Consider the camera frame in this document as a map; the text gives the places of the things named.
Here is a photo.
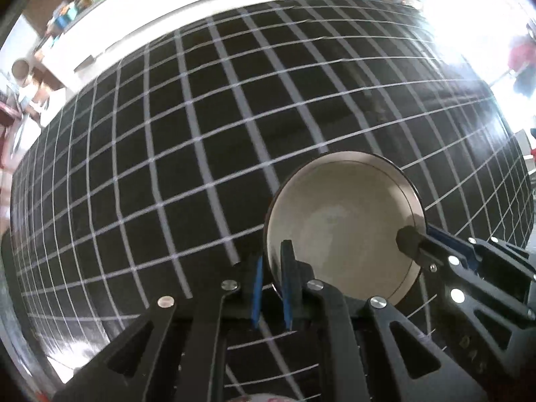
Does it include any white cabinet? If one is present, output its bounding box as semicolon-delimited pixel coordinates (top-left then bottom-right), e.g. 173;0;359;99
37;0;294;93

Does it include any black white grid tablecloth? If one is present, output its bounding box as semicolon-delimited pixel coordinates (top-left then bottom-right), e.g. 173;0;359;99
2;0;534;401

